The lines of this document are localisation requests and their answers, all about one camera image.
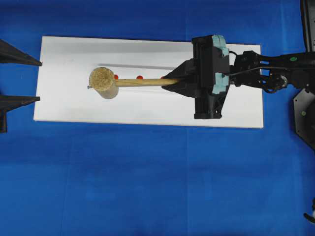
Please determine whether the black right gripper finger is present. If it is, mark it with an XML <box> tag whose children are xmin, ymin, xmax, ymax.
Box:
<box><xmin>164</xmin><ymin>59</ymin><xmax>196</xmax><ymax>79</ymax></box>
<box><xmin>162</xmin><ymin>82</ymin><xmax>197</xmax><ymax>98</ymax></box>

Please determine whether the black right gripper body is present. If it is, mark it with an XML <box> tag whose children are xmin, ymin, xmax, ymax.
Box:
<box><xmin>192</xmin><ymin>35</ymin><xmax>229</xmax><ymax>119</ymax></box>

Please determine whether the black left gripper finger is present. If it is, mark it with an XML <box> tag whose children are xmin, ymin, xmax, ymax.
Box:
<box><xmin>0</xmin><ymin>40</ymin><xmax>42</xmax><ymax>66</ymax></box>
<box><xmin>0</xmin><ymin>95</ymin><xmax>40</xmax><ymax>133</ymax></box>

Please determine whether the wooden mallet hammer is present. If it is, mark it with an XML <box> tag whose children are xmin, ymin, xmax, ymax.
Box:
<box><xmin>87</xmin><ymin>67</ymin><xmax>182</xmax><ymax>99</ymax></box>

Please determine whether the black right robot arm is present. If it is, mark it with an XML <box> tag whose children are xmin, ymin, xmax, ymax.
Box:
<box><xmin>162</xmin><ymin>35</ymin><xmax>315</xmax><ymax>119</ymax></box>

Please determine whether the large white foam board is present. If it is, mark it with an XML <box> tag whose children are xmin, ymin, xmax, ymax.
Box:
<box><xmin>33</xmin><ymin>36</ymin><xmax>264</xmax><ymax>128</ymax></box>

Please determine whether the blue table cloth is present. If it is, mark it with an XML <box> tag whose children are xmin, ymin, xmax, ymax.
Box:
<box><xmin>0</xmin><ymin>0</ymin><xmax>315</xmax><ymax>236</ymax></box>

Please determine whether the black clamp bottom right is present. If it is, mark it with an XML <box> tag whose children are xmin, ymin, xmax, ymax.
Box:
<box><xmin>303</xmin><ymin>198</ymin><xmax>315</xmax><ymax>223</ymax></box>

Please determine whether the black teal wrist camera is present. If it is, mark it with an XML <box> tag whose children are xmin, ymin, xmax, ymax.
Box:
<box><xmin>212</xmin><ymin>35</ymin><xmax>230</xmax><ymax>94</ymax></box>

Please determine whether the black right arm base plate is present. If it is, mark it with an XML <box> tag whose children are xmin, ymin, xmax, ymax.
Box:
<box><xmin>293</xmin><ymin>89</ymin><xmax>315</xmax><ymax>150</ymax></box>

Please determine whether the black aluminium frame rail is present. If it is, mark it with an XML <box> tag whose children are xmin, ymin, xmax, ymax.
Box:
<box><xmin>300</xmin><ymin>0</ymin><xmax>315</xmax><ymax>52</ymax></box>

